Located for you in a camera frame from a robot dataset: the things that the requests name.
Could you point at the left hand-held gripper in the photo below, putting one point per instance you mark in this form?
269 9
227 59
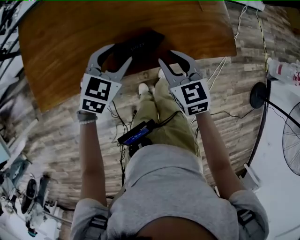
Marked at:
98 93

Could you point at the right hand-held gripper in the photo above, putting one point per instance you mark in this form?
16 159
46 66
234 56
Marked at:
192 96

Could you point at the black glasses case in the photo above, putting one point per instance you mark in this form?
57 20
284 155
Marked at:
140 44

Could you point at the person's left forearm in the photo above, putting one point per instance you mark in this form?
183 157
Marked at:
91 152

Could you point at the person's right forearm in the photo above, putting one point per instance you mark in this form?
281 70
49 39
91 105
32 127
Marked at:
211 145

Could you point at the white shoe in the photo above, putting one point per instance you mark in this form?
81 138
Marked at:
143 88
161 73

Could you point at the gray wristband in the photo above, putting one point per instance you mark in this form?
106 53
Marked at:
86 113

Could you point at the olive trousers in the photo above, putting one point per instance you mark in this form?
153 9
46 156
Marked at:
173 131

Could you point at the black device with blue screen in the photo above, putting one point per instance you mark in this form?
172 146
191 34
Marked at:
136 134

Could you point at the black standing fan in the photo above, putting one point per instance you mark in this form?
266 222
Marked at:
257 95

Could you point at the black waist pouch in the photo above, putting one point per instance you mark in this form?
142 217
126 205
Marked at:
140 147

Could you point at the white power strip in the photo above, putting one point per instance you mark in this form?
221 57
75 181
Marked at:
255 4

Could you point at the gray T-shirt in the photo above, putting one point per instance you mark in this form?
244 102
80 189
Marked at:
168 187

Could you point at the person's head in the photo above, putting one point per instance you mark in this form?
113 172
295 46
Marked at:
173 229

